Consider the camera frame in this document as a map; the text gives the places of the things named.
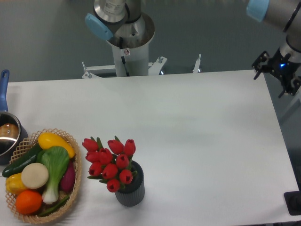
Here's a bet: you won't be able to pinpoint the white frame at right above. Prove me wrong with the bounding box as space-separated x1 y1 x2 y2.
278 96 301 125

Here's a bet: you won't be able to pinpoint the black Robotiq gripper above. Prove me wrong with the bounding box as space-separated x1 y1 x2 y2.
252 48 301 98

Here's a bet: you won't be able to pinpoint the black device at table edge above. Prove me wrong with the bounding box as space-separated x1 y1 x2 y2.
284 191 301 216

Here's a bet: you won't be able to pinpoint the yellow bell pepper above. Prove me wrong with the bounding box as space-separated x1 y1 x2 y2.
6 173 28 195

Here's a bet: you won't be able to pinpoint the woven wicker basket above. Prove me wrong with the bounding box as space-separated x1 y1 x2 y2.
6 129 81 224

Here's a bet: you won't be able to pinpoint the red tulip bouquet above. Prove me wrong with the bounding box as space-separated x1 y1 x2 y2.
82 137 137 193

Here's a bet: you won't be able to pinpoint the green bok choy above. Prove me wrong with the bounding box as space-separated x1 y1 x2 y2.
37 146 69 205

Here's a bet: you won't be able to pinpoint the beige round bun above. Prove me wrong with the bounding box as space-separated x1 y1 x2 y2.
21 163 49 189

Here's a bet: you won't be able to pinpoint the yellow squash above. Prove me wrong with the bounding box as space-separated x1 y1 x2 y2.
38 132 75 159

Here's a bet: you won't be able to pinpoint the green chili pepper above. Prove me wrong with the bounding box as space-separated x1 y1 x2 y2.
38 195 70 217

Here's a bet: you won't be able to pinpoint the blue handled saucepan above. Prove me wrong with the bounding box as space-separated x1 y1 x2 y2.
0 69 28 165

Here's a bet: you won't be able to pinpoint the green cucumber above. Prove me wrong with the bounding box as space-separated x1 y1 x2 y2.
2 143 42 178

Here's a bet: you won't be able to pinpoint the orange fruit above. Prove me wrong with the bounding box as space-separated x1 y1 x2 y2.
15 190 42 215

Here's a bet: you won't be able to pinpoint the purple sweet potato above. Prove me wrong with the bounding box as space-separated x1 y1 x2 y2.
60 161 75 193

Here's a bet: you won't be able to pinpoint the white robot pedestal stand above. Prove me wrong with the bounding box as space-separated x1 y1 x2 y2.
81 13 202 80

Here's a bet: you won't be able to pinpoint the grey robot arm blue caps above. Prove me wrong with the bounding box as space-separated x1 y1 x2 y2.
85 0 301 95

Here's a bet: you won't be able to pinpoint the dark grey ribbed vase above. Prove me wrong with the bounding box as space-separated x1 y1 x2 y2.
115 161 145 207

